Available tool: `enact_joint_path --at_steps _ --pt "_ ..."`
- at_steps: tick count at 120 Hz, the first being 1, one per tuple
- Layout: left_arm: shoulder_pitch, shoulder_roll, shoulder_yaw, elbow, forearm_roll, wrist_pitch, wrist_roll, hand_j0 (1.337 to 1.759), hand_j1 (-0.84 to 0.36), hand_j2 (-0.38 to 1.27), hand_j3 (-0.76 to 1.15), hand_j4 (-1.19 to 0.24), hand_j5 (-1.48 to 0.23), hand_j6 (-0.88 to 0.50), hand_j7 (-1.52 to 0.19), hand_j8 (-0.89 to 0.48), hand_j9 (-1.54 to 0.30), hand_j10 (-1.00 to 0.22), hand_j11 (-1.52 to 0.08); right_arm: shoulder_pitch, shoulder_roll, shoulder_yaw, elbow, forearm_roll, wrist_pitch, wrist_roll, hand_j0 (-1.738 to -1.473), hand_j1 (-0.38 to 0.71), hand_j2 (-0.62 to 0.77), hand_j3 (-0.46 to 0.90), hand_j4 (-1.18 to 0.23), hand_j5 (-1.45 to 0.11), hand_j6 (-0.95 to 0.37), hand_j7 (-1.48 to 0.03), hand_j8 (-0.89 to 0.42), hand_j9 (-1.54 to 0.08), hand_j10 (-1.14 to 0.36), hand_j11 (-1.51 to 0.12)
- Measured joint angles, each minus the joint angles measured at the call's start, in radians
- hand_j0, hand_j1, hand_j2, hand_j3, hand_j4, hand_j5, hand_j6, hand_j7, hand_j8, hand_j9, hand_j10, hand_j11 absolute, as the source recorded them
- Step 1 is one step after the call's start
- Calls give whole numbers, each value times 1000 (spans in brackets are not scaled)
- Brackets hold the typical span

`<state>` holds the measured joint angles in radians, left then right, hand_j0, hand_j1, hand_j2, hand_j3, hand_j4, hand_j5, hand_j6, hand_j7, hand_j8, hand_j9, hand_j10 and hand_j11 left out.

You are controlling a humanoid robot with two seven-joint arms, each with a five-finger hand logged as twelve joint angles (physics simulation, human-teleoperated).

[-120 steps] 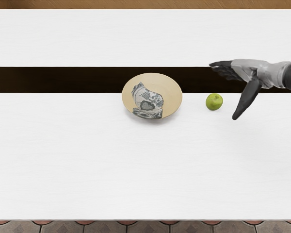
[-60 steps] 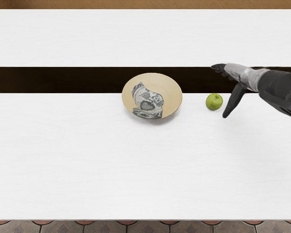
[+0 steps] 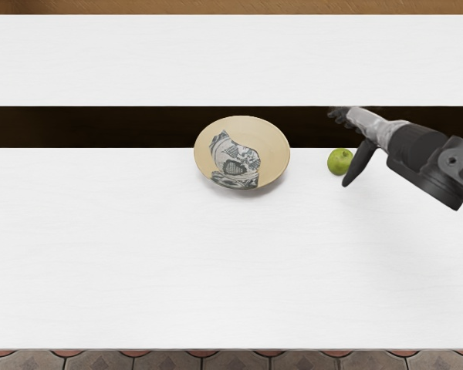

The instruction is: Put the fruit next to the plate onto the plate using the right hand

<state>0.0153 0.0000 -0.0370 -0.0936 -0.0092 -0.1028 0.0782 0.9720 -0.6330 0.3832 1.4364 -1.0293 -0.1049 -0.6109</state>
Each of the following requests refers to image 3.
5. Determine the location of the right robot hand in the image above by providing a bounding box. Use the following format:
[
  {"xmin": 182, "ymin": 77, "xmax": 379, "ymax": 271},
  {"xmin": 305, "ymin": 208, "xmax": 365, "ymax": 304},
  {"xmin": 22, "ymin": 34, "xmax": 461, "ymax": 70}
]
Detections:
[{"xmin": 326, "ymin": 106, "xmax": 411, "ymax": 189}]

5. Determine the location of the beige plate with printed pattern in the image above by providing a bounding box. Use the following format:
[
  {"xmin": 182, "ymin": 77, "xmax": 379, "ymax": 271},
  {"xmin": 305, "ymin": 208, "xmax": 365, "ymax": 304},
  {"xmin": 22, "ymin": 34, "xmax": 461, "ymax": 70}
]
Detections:
[{"xmin": 193, "ymin": 115, "xmax": 292, "ymax": 196}]

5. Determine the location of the green apple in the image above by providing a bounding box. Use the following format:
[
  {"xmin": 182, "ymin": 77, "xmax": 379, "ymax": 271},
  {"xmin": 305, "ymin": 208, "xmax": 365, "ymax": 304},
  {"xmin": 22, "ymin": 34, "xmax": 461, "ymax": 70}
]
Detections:
[{"xmin": 326, "ymin": 148, "xmax": 355, "ymax": 177}]

